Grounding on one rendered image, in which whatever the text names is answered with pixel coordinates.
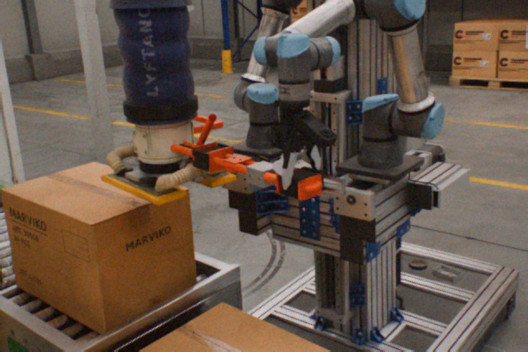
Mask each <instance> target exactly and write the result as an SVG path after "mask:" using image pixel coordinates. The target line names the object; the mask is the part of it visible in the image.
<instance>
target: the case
mask: <svg viewBox="0 0 528 352"><path fill-rule="evenodd" d="M113 170H114V169H112V167H111V166H108V165H106V164H102V163H99V162H90V163H89V164H87V165H84V166H81V167H76V168H73V169H70V170H66V171H61V172H58V173H55V174H52V175H49V176H43V177H40V178H37V179H34V180H31V181H25V182H22V183H19V184H16V185H10V186H8V187H4V188H2V189H1V193H2V202H3V208H4V213H5V217H6V222H7V230H8V236H9V242H10V247H11V251H12V254H11V256H12V264H13V269H14V275H15V281H16V286H17V287H19V288H20V289H24V290H25V291H27V292H28V293H30V294H32V295H34V296H35V297H37V298H38V299H40V300H42V301H44V302H46V303H48V304H49V305H51V306H52V307H55V308H56V309H58V310H60V311H61V312H63V313H64V314H66V315H68V316H70V317H72V318H73V319H75V320H77V321H79V322H81V323H82V324H83V325H85V326H87V327H89V328H90V329H92V330H94V331H95V332H97V333H99V334H100V335H101V334H104V333H106V332H108V331H109V330H111V329H113V328H115V326H118V325H119V324H121V323H123V322H126V321H128V320H129V319H131V318H133V317H136V316H138V315H139V314H141V312H144V311H146V310H148V309H150V308H151V307H153V306H156V305H158V304H160V303H162V302H164V301H166V300H168V299H169V298H171V297H173V296H175V295H176V294H177V293H180V292H181V291H183V290H185V289H188V288H190V287H191V286H192V285H194V284H197V282H196V264H195V254H194V245H193V242H194V235H193V226H192V216H191V198H190V189H189V188H186V187H184V186H180V185H179V186H177V185H176V187H178V188H180V189H183V190H185V191H186V194H187V196H186V197H184V198H181V199H176V200H173V201H171V202H168V203H166V204H160V205H156V204H153V203H151V202H149V201H147V200H143V199H140V198H139V197H137V196H134V195H132V194H130V193H127V192H125V191H123V190H121V189H118V188H116V187H114V186H113V185H109V184H107V183H105V182H104V181H102V180H101V176H103V175H106V174H109V173H112V172H113Z"/></svg>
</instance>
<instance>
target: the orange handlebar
mask: <svg viewBox="0 0 528 352"><path fill-rule="evenodd" d="M208 117H209V116H205V115H198V116H197V117H195V118H194V119H192V120H196V121H200V122H203V123H206V121H207V120H208ZM204 126H205V124H201V125H197V126H194V134H198V133H201V132H202V130H203V128H204ZM221 127H224V121H223V120H220V119H217V120H216V121H215V123H214V125H213V127H212V129H217V128H221ZM183 144H185V145H188V146H192V147H195V145H196V144H195V143H190V142H187V141H185V142H184V143H183ZM171 150H172V151H175V152H178V153H183V154H186V155H188V156H191V157H193V155H192V149H191V148H186V147H183V146H181V145H178V144H173V145H172V146H171ZM250 159H252V157H247V156H244V155H241V154H240V155H237V156H235V155H232V154H229V153H228V154H227V155H226V156H225V159H223V158H221V157H216V158H215V159H214V164H216V165H219V166H222V167H226V168H224V170H226V171H230V172H232V173H238V172H242V173H244V174H247V166H249V165H252V164H254V163H257V162H255V161H252V160H250ZM276 174H278V173H276V172H275V175H274V174H271V173H269V172H267V173H266V174H265V175H264V179H265V180H266V181H269V182H271V183H274V184H275V183H276ZM321 189H322V183H321V182H320V181H316V182H315V183H313V184H308V185H306V186H305V188H304V192H305V193H308V194H310V193H314V192H318V191H320V190H321Z"/></svg>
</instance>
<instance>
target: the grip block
mask: <svg viewBox="0 0 528 352"><path fill-rule="evenodd" d="M217 144H218V145H217ZM192 148H193V149H192V155H193V159H194V161H193V166H194V167H198V168H200V169H203V170H206V171H209V170H210V172H213V171H218V170H221V169H224V168H226V167H222V166H219V165H216V164H215V163H214V159H215V158H216V157H221V158H223V159H225V156H226V155H227V154H228V153H229V154H232V155H233V152H234V150H233V146H231V145H228V144H225V143H220V142H218V143H217V142H216V141H214V142H210V143H204V144H201V145H198V146H195V147H192Z"/></svg>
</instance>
